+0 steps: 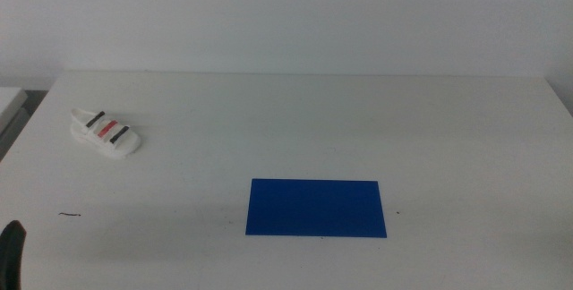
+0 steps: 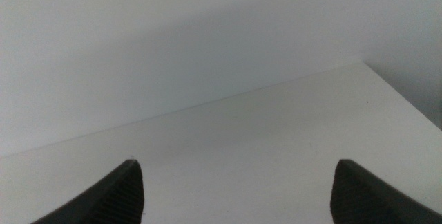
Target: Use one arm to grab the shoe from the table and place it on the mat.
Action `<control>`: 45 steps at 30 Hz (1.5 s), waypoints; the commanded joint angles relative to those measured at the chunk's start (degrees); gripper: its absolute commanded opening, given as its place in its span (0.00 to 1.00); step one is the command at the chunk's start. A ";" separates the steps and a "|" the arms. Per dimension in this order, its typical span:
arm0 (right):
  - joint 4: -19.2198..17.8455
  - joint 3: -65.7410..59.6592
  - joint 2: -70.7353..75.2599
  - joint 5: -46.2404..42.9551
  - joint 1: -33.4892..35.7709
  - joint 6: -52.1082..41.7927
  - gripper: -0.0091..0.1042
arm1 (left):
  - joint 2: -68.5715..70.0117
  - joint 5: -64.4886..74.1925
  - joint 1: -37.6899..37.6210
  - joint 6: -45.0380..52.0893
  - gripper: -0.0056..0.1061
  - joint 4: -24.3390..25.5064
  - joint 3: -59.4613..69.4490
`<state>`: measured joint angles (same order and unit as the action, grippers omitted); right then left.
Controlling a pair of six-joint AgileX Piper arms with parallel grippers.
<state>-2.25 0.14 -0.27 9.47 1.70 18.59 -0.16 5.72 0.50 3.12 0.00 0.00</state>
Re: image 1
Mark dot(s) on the blue rectangular mat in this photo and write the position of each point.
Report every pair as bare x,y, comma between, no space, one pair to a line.
315,208

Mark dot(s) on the dark thread scrap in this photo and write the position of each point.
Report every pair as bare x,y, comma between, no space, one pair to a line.
69,214

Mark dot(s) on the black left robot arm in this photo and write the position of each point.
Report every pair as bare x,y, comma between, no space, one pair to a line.
11,254

